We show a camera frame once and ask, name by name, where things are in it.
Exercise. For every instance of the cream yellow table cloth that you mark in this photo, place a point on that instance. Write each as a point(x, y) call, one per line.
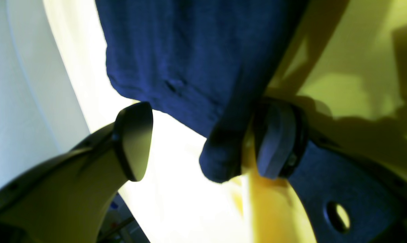
point(346, 66)

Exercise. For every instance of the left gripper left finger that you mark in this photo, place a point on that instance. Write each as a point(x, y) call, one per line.
point(65, 199)

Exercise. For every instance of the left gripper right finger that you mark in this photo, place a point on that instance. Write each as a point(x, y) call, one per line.
point(348, 199)

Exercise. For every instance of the dark navy T-shirt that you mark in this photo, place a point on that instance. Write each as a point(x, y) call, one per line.
point(205, 63)

